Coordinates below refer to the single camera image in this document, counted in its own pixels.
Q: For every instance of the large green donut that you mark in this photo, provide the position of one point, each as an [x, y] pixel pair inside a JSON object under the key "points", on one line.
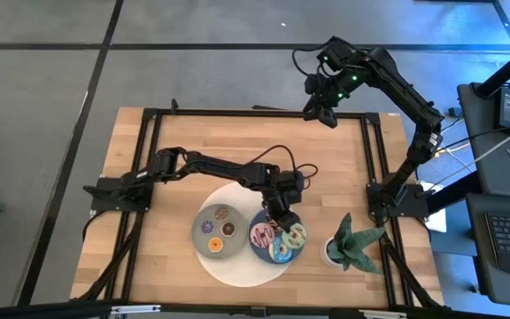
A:
{"points": [[297, 237]]}

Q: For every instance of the small tan donut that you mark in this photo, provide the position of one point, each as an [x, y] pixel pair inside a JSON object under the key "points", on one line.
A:
{"points": [[221, 215]]}

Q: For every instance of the round blue plate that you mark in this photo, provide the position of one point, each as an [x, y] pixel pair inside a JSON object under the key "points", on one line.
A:
{"points": [[257, 254]]}

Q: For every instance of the silver rail bracket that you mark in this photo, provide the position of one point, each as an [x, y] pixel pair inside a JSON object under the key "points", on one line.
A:
{"points": [[135, 309], [381, 314]]}

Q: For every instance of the small chocolate sprinkle donut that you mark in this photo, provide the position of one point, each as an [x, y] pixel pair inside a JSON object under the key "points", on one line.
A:
{"points": [[228, 229]]}

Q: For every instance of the large pink donut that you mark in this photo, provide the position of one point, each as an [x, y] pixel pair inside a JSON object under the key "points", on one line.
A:
{"points": [[261, 235]]}

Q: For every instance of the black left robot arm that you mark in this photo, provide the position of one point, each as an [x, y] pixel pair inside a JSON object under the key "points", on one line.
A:
{"points": [[219, 166]]}

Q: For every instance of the long white rod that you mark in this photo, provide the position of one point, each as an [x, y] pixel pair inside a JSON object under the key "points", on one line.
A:
{"points": [[494, 148]]}

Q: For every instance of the round white woven placemat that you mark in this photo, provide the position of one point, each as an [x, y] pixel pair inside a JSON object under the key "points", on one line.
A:
{"points": [[237, 274]]}

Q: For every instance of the grey keyboard tray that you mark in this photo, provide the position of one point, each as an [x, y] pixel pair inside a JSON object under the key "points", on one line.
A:
{"points": [[476, 248]]}

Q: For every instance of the large blue donut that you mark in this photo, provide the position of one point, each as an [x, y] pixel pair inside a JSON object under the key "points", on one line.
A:
{"points": [[280, 250]]}

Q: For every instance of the black table frame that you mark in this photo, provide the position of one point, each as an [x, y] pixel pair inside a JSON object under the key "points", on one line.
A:
{"points": [[259, 113]]}

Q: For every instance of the small orange donut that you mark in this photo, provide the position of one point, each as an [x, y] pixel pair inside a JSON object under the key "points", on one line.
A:
{"points": [[215, 244]]}

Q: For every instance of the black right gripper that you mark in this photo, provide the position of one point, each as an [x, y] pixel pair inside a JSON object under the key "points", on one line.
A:
{"points": [[330, 88]]}

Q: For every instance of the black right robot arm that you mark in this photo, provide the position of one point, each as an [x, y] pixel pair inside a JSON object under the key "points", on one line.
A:
{"points": [[405, 88]]}

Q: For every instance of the white box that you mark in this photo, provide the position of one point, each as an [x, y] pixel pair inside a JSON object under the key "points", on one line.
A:
{"points": [[436, 221]]}

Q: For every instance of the small purple donut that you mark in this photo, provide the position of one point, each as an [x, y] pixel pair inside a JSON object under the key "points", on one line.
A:
{"points": [[207, 227]]}

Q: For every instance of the white plant pot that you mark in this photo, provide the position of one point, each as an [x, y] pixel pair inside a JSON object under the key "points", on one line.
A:
{"points": [[327, 254]]}

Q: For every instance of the black camera rig rail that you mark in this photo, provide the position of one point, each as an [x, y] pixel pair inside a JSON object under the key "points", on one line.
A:
{"points": [[38, 310]]}

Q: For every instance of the green potted plant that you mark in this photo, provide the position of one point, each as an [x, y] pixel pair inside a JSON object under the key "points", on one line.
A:
{"points": [[352, 248]]}

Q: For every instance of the round grey plate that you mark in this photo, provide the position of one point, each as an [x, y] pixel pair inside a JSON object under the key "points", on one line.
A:
{"points": [[202, 243]]}

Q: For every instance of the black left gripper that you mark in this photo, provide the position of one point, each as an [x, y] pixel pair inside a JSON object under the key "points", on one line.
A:
{"points": [[286, 195]]}

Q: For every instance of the grey side desk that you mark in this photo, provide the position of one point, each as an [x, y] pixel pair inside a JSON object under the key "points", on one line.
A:
{"points": [[494, 168]]}

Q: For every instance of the black diagonal post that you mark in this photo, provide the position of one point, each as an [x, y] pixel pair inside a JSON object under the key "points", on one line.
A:
{"points": [[507, 68]]}

